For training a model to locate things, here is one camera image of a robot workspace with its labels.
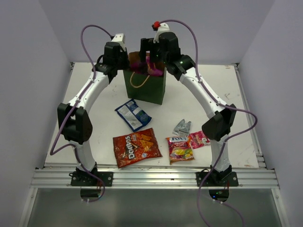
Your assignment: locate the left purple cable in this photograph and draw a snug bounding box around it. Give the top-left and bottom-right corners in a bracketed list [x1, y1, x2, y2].
[49, 24, 115, 203]

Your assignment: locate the silver foil packet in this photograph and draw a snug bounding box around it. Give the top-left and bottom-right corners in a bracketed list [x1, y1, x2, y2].
[172, 119, 191, 137]

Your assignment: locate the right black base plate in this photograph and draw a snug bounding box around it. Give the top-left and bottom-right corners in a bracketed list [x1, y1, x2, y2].
[196, 170, 239, 187]

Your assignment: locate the blue snack bag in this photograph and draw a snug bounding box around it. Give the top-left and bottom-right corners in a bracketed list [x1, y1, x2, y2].
[115, 99, 152, 132]

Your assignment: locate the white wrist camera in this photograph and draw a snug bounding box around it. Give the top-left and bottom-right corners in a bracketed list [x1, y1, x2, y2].
[111, 33, 125, 47]
[152, 21, 170, 44]

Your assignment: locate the red Doritos bag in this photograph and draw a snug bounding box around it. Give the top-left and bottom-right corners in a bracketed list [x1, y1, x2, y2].
[113, 128, 162, 168]

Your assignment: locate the Fox's fruits candy bag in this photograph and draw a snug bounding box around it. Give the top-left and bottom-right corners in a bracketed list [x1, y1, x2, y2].
[166, 136, 195, 164]

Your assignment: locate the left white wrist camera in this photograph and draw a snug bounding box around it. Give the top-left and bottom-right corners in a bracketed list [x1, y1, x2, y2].
[111, 33, 125, 47]

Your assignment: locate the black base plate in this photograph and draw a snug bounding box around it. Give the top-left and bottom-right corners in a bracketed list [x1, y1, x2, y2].
[69, 171, 113, 187]
[196, 170, 239, 187]

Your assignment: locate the green paper bag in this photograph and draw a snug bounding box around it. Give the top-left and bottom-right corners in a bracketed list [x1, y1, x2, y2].
[123, 62, 166, 105]

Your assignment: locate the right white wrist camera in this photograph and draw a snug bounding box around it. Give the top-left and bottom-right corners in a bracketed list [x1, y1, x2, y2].
[152, 21, 170, 44]

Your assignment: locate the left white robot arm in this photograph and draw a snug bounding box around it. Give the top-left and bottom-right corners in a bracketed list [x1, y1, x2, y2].
[57, 34, 129, 186]

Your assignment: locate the small pink candy bag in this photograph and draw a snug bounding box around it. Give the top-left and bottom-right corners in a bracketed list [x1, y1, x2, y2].
[189, 131, 210, 149]

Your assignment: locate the purple snack bag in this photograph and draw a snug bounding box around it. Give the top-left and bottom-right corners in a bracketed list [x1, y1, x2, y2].
[129, 52, 164, 77]

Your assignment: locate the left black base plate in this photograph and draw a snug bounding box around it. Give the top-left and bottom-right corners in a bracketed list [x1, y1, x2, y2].
[69, 171, 113, 187]

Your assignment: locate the aluminium frame rail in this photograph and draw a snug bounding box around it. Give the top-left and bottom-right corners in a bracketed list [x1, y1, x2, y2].
[30, 166, 279, 189]

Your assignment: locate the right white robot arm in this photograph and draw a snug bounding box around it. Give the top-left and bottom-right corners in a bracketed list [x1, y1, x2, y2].
[139, 32, 236, 186]

